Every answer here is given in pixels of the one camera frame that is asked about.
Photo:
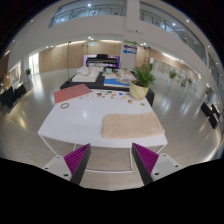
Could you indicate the potted plant in striped pot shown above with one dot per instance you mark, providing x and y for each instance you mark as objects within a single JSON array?
[{"x": 140, "y": 86}]

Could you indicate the beige towel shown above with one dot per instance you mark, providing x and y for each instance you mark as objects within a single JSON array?
[{"x": 133, "y": 125}]

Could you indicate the small potted plant by window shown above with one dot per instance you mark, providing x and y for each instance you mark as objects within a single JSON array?
[{"x": 27, "y": 71}]

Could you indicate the blue board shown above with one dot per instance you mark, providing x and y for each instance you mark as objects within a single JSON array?
[{"x": 113, "y": 82}]

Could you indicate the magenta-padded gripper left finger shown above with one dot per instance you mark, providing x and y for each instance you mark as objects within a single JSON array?
[{"x": 78, "y": 160}]

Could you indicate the salmon red flat board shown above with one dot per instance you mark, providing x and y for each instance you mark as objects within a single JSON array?
[{"x": 71, "y": 93}]

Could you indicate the black piano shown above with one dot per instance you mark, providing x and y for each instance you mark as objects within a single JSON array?
[{"x": 101, "y": 61}]

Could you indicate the colourful printed sheet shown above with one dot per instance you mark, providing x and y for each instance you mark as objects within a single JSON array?
[{"x": 103, "y": 94}]

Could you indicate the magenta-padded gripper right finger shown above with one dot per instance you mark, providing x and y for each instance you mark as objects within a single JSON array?
[{"x": 146, "y": 160}]

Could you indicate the potted plant by wooden wall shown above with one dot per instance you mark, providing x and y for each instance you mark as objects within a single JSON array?
[{"x": 172, "y": 74}]

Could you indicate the group of black chairs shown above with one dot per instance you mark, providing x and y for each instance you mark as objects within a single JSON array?
[
  {"x": 211, "y": 115},
  {"x": 11, "y": 95}
]

